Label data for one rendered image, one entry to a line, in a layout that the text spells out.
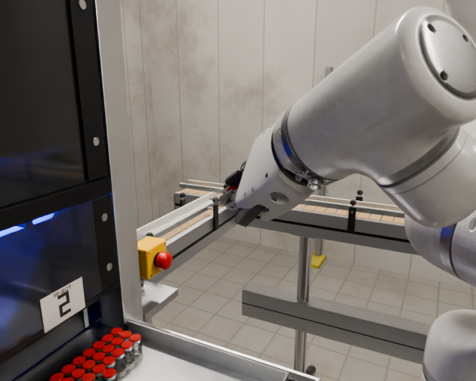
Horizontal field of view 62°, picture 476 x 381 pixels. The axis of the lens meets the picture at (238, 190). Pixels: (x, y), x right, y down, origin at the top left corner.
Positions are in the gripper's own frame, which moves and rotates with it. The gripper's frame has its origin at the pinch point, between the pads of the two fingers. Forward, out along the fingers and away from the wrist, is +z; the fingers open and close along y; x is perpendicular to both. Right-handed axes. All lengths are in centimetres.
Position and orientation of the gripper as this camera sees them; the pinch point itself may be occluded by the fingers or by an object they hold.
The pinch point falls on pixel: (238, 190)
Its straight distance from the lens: 52.2
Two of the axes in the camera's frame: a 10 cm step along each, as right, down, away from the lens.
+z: -4.4, 2.7, 8.6
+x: -8.6, -4.2, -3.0
